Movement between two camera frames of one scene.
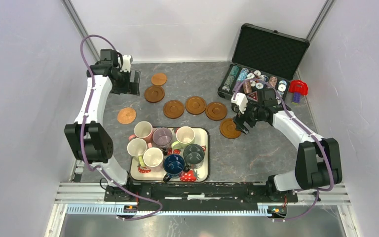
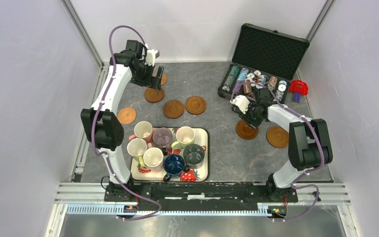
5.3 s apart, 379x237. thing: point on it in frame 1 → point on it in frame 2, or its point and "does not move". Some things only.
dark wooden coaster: (228, 129) → (245, 131)
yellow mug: (137, 147) does not move
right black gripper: (243, 117) does not move
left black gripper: (125, 90) → (150, 81)
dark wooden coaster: (215, 110) → (277, 137)
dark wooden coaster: (195, 105) does not move
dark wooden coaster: (173, 109) does not move
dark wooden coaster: (154, 94) does not move
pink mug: (143, 130) does not move
